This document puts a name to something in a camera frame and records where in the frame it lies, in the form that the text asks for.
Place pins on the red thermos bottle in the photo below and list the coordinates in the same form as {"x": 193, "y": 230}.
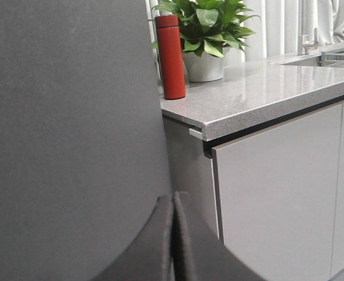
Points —
{"x": 171, "y": 58}

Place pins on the green potted plant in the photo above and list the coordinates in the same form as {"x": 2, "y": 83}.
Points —
{"x": 210, "y": 26}

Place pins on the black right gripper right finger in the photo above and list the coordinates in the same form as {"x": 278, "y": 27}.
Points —
{"x": 198, "y": 254}

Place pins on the stainless steel sink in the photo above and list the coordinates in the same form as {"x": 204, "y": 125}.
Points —
{"x": 311, "y": 61}

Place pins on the metal sink dish rack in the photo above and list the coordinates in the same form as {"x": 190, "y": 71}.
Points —
{"x": 332, "y": 58}

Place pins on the dark grey fridge door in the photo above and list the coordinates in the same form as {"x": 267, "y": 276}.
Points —
{"x": 82, "y": 147}

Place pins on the white ribbed plant pot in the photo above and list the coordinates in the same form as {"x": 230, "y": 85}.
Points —
{"x": 203, "y": 69}

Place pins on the silver sink faucet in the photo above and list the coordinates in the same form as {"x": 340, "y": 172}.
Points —
{"x": 307, "y": 27}

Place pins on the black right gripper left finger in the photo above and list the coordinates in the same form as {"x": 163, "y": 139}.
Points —
{"x": 148, "y": 257}

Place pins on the white curtain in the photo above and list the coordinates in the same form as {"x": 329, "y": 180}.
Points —
{"x": 279, "y": 26}

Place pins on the grey stone countertop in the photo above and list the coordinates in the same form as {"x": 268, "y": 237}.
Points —
{"x": 255, "y": 92}

